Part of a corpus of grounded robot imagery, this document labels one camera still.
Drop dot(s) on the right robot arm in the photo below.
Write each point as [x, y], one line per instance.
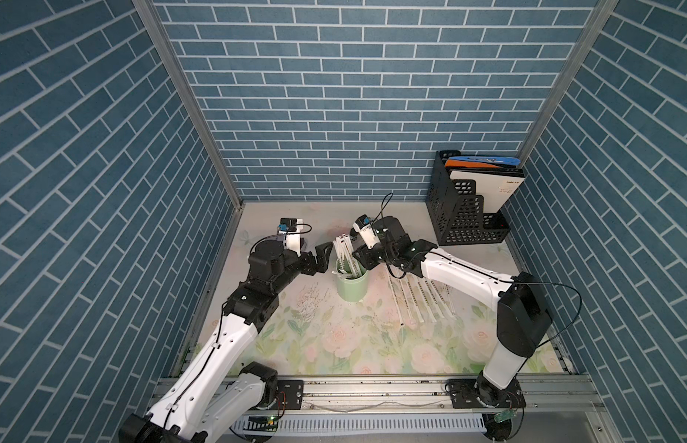
[523, 317]

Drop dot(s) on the green cylindrical cup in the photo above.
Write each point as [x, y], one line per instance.
[351, 286]

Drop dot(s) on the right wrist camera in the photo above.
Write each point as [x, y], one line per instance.
[363, 233]

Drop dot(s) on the white vented cable duct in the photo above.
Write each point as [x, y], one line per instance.
[352, 425]

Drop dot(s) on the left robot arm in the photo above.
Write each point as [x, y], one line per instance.
[193, 410]

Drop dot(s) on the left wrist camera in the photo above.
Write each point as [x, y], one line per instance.
[290, 231]

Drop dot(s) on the black mesh file holder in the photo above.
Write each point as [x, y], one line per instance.
[457, 211]

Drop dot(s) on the wrapped straws in cup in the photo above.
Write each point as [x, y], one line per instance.
[343, 257]

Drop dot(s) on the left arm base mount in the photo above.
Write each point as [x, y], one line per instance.
[286, 395]

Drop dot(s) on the blue folder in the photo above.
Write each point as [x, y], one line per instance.
[508, 162]

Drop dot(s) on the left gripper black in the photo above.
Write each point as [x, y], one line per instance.
[320, 263]

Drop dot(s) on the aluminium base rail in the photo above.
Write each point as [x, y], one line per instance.
[348, 395]

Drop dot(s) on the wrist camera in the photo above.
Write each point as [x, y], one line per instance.
[363, 233]
[290, 231]

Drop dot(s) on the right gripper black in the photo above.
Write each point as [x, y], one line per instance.
[365, 259]

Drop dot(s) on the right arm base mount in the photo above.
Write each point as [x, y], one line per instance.
[466, 393]

